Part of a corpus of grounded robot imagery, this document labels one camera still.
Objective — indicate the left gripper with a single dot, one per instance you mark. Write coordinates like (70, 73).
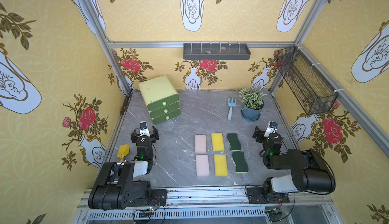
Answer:
(144, 137)

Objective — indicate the green yellow sponge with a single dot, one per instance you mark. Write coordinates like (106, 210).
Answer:
(240, 162)
(234, 142)

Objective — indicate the pink sponge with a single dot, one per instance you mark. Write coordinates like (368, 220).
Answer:
(202, 165)
(200, 144)

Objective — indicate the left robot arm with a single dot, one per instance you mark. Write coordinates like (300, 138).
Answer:
(115, 187)

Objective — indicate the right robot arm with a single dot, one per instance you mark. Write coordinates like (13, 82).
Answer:
(309, 172)

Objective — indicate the light green drawer cabinet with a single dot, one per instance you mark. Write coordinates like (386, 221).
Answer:
(157, 88)

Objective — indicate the blue plant pot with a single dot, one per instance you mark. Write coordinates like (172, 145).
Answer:
(251, 115)

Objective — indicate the yellow toy shovel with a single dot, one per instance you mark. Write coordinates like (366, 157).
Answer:
(123, 151)

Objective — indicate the artificial green plant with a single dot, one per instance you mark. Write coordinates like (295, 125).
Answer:
(252, 98)

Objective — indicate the light blue garden fork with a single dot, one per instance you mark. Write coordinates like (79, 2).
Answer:
(232, 102)

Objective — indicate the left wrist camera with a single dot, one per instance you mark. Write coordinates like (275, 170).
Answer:
(143, 129)

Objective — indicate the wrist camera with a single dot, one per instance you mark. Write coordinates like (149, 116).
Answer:
(143, 129)
(271, 128)

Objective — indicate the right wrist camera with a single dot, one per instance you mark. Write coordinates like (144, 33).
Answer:
(271, 128)

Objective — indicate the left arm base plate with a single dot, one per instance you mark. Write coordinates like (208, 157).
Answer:
(158, 197)

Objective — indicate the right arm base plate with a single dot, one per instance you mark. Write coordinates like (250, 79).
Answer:
(257, 195)

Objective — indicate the black wire mesh basket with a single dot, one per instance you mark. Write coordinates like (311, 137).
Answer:
(311, 89)

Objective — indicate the aluminium mounting rail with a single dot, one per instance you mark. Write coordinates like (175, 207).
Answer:
(215, 204)

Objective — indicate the grey wall shelf tray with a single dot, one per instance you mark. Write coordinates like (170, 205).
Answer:
(216, 51)

